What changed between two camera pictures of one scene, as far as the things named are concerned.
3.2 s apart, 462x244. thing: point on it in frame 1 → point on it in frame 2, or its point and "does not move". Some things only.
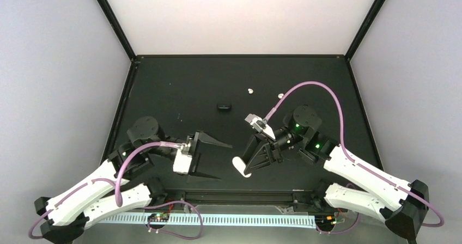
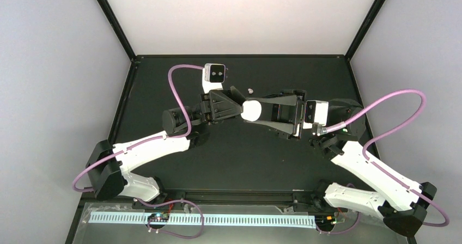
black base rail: (243, 196) does not move
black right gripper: (267, 152) → (291, 101)
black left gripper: (202, 135) → (218, 105)
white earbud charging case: (241, 165) → (251, 110)
